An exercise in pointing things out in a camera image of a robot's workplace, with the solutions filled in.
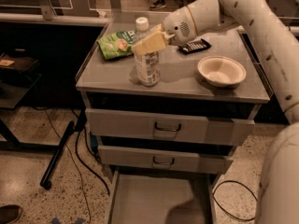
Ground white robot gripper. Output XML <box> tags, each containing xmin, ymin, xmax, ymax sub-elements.
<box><xmin>132</xmin><ymin>0</ymin><xmax>220</xmax><ymax>55</ymax></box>

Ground clear plastic bottle white cap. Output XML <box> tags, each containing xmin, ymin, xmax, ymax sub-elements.
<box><xmin>133</xmin><ymin>17</ymin><xmax>161</xmax><ymax>87</ymax></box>

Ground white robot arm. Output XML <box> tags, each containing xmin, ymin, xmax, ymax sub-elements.
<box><xmin>133</xmin><ymin>0</ymin><xmax>299</xmax><ymax>224</ymax></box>

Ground grey metal drawer cabinet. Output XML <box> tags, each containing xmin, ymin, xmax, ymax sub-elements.
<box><xmin>75</xmin><ymin>10</ymin><xmax>274</xmax><ymax>224</ymax></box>

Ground top grey drawer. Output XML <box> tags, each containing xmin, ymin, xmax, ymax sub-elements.
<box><xmin>85</xmin><ymin>108</ymin><xmax>254</xmax><ymax>146</ymax></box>

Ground middle grey drawer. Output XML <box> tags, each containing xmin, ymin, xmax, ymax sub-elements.
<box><xmin>98</xmin><ymin>146</ymin><xmax>233</xmax><ymax>175</ymax></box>

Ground bottom grey open drawer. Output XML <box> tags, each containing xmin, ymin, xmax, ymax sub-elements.
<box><xmin>105</xmin><ymin>170</ymin><xmax>216</xmax><ymax>224</ymax></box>

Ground dark candy bar wrapper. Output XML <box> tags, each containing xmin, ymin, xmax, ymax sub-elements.
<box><xmin>178</xmin><ymin>39</ymin><xmax>211</xmax><ymax>55</ymax></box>

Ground green snack chip bag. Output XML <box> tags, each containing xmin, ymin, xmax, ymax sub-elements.
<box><xmin>97</xmin><ymin>31</ymin><xmax>135</xmax><ymax>60</ymax></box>

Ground white paper bowl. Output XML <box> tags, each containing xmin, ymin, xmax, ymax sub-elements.
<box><xmin>197</xmin><ymin>56</ymin><xmax>247</xmax><ymax>88</ymax></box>

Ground dark tray with orange card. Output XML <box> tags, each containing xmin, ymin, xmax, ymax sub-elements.
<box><xmin>0</xmin><ymin>49</ymin><xmax>39</xmax><ymax>73</ymax></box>

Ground black side table left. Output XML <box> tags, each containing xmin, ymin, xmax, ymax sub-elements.
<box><xmin>0</xmin><ymin>74</ymin><xmax>59</xmax><ymax>153</ymax></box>

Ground black pole with wheel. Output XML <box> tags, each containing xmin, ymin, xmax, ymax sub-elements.
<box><xmin>40</xmin><ymin>121</ymin><xmax>75</xmax><ymax>190</ymax></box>

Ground brown shoe bottom left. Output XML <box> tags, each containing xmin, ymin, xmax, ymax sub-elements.
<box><xmin>0</xmin><ymin>204</ymin><xmax>22</xmax><ymax>224</ymax></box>

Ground white rail left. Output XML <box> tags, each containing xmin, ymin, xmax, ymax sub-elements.
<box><xmin>0</xmin><ymin>13</ymin><xmax>110</xmax><ymax>27</ymax></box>

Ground black cable left floor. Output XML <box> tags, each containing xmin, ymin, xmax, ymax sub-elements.
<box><xmin>73</xmin><ymin>109</ymin><xmax>111</xmax><ymax>196</ymax></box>

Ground black cable loop on floor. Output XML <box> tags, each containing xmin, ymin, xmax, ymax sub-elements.
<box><xmin>212</xmin><ymin>180</ymin><xmax>259</xmax><ymax>223</ymax></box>

